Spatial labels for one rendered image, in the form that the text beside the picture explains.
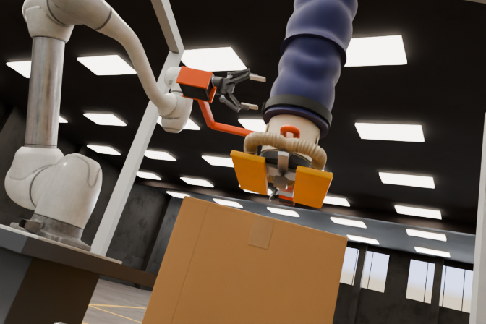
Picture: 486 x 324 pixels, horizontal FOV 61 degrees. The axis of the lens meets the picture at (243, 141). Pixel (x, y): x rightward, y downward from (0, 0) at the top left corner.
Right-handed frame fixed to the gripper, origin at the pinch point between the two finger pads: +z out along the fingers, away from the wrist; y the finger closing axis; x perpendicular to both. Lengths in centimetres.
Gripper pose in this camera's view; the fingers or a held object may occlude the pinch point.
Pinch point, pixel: (259, 92)
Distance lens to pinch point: 174.6
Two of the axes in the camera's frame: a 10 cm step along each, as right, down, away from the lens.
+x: -1.0, -3.8, -9.2
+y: -2.5, 9.0, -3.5
